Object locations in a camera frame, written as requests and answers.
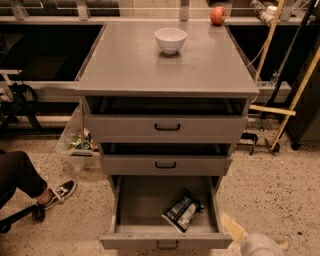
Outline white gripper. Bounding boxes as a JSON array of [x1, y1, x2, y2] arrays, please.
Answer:
[[221, 213, 284, 256]]

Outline blue chip bag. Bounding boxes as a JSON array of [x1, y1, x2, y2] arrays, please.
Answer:
[[161, 191, 205, 233]]

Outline grey bottom drawer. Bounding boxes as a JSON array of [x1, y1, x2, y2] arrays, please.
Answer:
[[100, 176, 232, 250]]

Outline grey drawer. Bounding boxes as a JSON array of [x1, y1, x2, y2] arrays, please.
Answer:
[[100, 176, 232, 250], [101, 142, 232, 176], [83, 97, 248, 144]]

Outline grey drawer cabinet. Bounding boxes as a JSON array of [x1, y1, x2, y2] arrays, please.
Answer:
[[74, 20, 260, 188]]

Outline grey middle drawer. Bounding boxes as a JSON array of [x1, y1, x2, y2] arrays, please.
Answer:
[[101, 142, 232, 176]]

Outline grey top drawer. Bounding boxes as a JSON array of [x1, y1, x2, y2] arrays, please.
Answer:
[[83, 97, 248, 144]]

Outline black white sneaker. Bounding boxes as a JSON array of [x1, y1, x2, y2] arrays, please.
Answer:
[[36, 180, 77, 210]]

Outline clear plastic storage bin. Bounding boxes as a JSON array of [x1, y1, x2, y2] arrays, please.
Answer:
[[55, 106, 101, 169]]

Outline black office chair base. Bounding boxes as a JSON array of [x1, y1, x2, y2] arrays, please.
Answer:
[[0, 205, 45, 234]]

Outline white ceramic bowl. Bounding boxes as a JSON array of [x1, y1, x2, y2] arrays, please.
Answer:
[[155, 28, 187, 54]]

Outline white bottle on shelf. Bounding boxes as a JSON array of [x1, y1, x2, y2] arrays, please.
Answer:
[[250, 0, 276, 26]]

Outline red apple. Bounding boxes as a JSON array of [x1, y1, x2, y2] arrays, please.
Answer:
[[210, 6, 226, 25]]

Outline person leg dark trousers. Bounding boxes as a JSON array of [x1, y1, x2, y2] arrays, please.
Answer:
[[0, 151, 47, 208]]

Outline wooden easel frame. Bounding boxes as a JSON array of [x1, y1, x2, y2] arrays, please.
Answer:
[[249, 0, 320, 151]]

